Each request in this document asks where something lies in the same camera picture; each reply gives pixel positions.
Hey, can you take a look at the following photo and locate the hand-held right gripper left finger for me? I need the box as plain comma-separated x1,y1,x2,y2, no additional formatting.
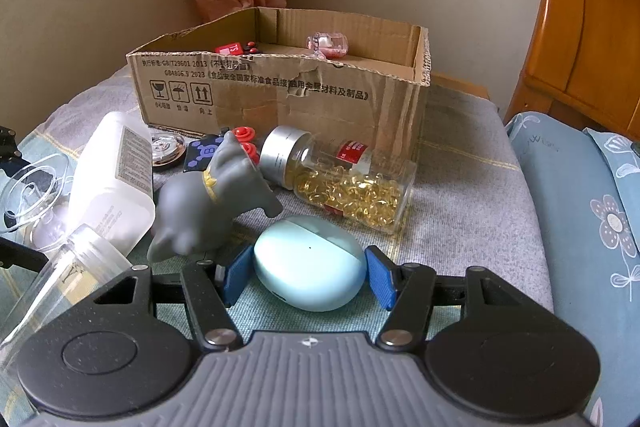
92,245,256,353

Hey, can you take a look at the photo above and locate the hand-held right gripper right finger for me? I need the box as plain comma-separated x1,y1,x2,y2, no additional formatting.
365,246,526,353

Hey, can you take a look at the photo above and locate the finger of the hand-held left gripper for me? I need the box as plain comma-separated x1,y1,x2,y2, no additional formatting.
0,125,24,174
0,237,49,276

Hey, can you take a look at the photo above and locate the light blue earbud case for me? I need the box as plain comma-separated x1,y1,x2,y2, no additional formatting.
253,215,367,312

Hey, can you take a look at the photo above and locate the brown cardboard box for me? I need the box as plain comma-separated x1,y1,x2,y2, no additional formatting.
125,7,432,168

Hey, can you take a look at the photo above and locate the clear plastic cup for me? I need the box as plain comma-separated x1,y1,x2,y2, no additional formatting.
0,223,133,358

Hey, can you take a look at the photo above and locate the grey cat figurine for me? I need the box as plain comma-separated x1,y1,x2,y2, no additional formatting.
148,130,283,263

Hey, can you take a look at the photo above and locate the clear capsule bottle silver cap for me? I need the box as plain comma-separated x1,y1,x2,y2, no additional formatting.
260,125,417,235

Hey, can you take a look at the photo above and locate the white rectangular plastic bottle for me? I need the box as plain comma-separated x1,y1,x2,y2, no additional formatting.
67,111,157,255

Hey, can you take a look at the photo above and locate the blue black toy car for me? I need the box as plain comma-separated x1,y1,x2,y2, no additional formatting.
182,125,261,175

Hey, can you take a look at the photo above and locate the red black toy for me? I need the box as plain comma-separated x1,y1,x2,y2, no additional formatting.
214,41,261,56

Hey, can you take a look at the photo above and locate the small clear pink bottle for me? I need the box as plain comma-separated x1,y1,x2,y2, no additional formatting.
306,32,349,58

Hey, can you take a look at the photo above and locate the light blue floral pillow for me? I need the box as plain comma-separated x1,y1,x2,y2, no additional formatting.
582,126,640,258

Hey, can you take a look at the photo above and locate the wooden headboard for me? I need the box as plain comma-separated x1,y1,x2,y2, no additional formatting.
505,0,640,142

